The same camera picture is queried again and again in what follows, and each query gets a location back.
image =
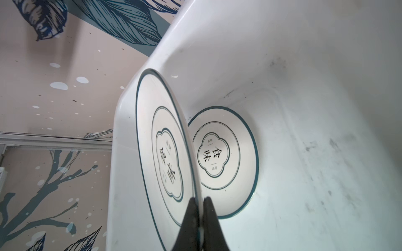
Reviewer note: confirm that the white plastic bin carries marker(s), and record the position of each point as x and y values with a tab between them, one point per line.
319	85

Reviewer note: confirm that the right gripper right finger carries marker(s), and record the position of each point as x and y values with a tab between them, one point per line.
214	239

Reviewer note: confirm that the white green-rimmed plate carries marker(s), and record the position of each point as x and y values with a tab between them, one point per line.
166	156
227	158

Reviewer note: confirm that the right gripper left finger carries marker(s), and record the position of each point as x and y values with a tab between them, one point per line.
187	239

